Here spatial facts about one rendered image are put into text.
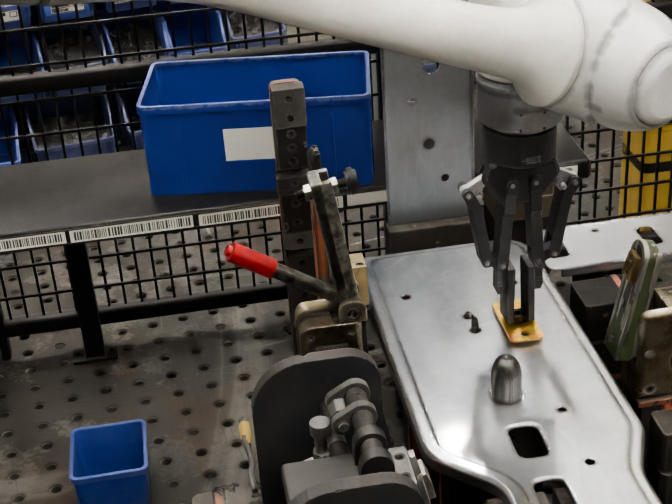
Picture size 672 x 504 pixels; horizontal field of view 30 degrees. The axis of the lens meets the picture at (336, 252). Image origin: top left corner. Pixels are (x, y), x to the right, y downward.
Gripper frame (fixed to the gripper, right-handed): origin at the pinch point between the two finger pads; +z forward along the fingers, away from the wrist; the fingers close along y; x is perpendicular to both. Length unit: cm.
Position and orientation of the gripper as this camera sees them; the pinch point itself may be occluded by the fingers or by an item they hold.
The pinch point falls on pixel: (517, 289)
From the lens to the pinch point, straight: 140.7
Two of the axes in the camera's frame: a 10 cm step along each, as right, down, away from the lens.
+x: -1.6, -4.8, 8.6
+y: 9.8, -1.3, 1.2
